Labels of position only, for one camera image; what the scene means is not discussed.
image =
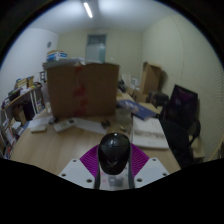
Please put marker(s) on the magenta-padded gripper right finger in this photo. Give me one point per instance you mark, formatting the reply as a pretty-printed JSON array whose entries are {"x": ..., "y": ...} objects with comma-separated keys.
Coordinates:
[{"x": 141, "y": 165}]

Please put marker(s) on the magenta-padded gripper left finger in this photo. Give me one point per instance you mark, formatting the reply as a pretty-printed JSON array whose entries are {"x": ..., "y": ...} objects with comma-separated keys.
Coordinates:
[{"x": 87, "y": 165}]

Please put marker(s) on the black computer mouse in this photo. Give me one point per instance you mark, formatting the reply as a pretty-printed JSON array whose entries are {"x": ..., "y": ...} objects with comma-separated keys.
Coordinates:
[{"x": 114, "y": 153}]

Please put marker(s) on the open white notebook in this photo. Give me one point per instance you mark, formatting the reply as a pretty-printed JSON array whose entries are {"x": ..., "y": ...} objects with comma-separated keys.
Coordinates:
[{"x": 150, "y": 133}]

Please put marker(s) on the small black clip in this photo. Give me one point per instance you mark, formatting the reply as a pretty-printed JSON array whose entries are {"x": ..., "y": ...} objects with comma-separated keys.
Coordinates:
[{"x": 105, "y": 124}]

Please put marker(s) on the clear plastic container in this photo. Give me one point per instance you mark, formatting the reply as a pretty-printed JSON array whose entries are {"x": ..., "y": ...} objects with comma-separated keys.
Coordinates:
[{"x": 123, "y": 116}]

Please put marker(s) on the black office chair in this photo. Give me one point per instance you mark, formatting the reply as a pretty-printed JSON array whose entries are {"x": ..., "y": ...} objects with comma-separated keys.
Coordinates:
[{"x": 181, "y": 126}]

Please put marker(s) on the blue book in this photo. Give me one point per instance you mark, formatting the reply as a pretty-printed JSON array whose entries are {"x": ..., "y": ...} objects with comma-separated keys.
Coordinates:
[{"x": 138, "y": 109}]

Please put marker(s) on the small black gadget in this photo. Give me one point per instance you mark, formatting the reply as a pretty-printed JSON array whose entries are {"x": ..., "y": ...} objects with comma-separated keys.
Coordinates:
[{"x": 52, "y": 120}]

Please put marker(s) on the black bag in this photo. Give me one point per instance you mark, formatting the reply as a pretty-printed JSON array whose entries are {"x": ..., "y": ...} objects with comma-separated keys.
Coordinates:
[{"x": 159, "y": 98}]

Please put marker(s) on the large brown cardboard box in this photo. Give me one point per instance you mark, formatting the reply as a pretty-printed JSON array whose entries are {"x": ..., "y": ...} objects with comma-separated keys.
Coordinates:
[{"x": 83, "y": 88}]

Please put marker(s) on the open brown cardboard box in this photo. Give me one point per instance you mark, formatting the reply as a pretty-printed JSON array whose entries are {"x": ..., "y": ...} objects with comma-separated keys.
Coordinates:
[{"x": 150, "y": 78}]

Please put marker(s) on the cluttered shelf unit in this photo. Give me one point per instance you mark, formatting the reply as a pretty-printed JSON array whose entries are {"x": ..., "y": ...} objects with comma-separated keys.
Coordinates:
[{"x": 16, "y": 113}]

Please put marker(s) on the blue white box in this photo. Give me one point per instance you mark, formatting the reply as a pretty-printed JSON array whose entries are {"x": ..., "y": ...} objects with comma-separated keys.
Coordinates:
[{"x": 56, "y": 55}]

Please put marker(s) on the ceiling tube light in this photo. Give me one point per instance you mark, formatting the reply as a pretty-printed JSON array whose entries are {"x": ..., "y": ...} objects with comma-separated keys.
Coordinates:
[{"x": 88, "y": 10}]

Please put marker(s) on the grey wall window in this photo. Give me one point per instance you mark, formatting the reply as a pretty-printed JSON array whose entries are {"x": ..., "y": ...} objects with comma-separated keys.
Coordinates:
[{"x": 96, "y": 48}]

